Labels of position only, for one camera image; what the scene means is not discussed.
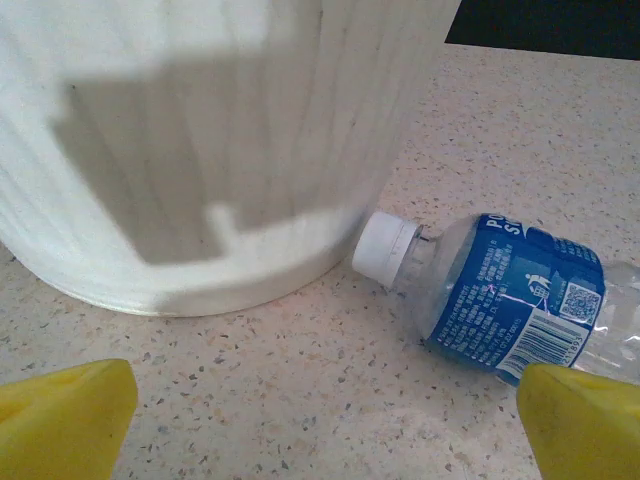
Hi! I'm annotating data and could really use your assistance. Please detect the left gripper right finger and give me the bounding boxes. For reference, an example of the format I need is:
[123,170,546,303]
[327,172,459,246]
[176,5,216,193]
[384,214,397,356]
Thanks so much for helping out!
[516,362,640,480]

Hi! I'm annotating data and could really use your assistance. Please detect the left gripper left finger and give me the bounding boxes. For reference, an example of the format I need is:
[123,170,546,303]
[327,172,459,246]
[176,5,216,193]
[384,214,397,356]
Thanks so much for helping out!
[0,357,140,480]

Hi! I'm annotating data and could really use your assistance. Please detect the blue label clear bottle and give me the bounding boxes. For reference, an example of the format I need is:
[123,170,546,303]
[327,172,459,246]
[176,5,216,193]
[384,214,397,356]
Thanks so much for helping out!
[352,209,640,389]

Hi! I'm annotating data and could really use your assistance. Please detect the white ribbed plastic bin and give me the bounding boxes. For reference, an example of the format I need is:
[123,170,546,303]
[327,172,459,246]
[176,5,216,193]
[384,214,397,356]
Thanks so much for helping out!
[0,0,464,319]

